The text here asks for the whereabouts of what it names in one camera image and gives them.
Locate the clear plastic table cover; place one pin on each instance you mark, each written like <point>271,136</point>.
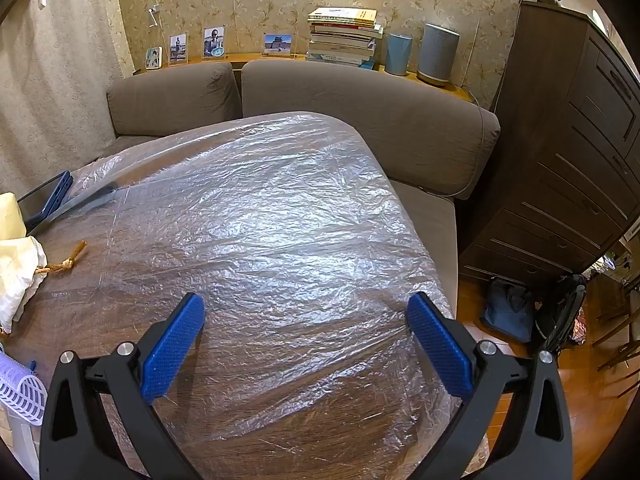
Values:
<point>280,220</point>

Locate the clear building photo frame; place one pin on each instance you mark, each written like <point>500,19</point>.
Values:
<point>277,45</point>

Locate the purple hair brush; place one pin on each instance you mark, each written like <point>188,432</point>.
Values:
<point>25,395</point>

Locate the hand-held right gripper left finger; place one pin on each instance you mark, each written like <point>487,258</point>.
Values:
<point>172,345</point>

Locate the small square photo frame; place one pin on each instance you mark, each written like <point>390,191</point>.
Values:
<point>154,58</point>

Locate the dark blue tray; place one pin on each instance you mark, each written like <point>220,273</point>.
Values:
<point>47,205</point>

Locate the yellow paper bag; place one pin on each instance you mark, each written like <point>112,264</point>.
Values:
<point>15,265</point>

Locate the blue cylinder speaker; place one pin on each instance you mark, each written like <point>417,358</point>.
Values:
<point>398,55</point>

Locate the blue fabric bag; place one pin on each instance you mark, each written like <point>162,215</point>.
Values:
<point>507,310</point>

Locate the white wall hook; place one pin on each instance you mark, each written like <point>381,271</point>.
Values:
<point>155,12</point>

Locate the stack of books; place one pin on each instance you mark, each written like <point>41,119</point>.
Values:
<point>342,37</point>

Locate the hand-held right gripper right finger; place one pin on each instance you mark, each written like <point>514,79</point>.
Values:
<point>440,345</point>

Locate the clear portrait photo frame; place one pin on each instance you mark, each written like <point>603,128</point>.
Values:
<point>214,43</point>

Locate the brown fabric sofa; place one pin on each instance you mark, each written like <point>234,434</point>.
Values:
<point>350,110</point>

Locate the dark wooden cabinet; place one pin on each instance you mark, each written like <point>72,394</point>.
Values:
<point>560,160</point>

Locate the wooden chair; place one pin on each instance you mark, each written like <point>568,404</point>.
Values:
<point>620,327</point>

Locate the grey cylinder speaker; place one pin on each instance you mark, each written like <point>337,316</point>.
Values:
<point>438,54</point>

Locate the clear standing-figure photo frame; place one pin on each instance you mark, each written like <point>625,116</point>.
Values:
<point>178,50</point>

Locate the beige patterned curtain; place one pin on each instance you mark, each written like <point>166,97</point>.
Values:
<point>60,85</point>

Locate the black backpack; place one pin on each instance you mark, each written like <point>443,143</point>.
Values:
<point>562,315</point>

